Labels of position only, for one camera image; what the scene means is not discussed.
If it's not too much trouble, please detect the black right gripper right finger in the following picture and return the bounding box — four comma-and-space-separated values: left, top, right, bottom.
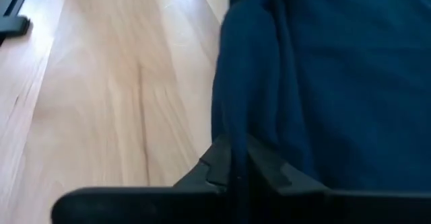
247, 135, 431, 224

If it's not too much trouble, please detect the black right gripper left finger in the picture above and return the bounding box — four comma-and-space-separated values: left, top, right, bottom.
50, 133, 237, 224

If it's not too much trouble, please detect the navy blue towel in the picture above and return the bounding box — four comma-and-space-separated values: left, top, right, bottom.
210, 0, 431, 224

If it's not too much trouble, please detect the black aluminium table frame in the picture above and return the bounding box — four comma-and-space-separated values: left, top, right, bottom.
0, 0, 34, 46

